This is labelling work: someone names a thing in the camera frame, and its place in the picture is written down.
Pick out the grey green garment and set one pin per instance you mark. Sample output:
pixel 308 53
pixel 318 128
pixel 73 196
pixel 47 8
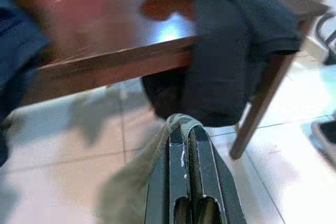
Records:
pixel 131 187

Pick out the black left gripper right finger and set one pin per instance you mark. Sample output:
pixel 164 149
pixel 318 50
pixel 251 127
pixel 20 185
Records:
pixel 218 187

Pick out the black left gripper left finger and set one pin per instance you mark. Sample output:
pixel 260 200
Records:
pixel 170 182

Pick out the dark knit garment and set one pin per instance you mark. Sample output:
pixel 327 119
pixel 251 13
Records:
pixel 223 64

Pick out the dark wooden table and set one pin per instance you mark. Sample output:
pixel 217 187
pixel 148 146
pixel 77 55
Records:
pixel 99 61

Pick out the navy garment with pink print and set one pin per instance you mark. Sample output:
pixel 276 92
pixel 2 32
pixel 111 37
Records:
pixel 18 51

